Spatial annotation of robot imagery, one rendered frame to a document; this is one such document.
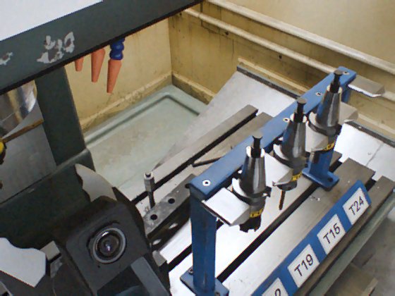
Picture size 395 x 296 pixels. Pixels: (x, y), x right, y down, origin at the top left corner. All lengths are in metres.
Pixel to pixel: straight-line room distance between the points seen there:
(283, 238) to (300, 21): 0.68
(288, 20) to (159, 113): 0.74
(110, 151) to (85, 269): 1.44
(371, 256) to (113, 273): 1.05
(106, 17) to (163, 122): 1.54
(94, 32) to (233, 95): 1.31
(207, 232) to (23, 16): 0.56
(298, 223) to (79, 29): 0.86
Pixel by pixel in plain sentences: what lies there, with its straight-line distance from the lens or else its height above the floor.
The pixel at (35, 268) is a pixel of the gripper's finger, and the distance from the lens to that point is 0.35.
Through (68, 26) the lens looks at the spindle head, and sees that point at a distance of 0.24.
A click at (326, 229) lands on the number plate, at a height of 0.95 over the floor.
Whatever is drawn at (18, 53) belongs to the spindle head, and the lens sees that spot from 0.23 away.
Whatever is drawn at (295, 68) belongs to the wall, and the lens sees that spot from 1.45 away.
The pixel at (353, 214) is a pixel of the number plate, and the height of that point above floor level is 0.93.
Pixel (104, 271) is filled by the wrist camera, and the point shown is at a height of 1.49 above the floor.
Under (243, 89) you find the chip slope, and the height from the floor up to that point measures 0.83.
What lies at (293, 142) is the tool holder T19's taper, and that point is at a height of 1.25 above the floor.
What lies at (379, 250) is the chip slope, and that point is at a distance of 1.27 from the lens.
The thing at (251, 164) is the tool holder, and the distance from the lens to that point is 0.62.
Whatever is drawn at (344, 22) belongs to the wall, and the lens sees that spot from 1.29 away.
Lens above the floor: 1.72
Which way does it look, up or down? 43 degrees down
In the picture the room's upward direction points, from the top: 2 degrees counter-clockwise
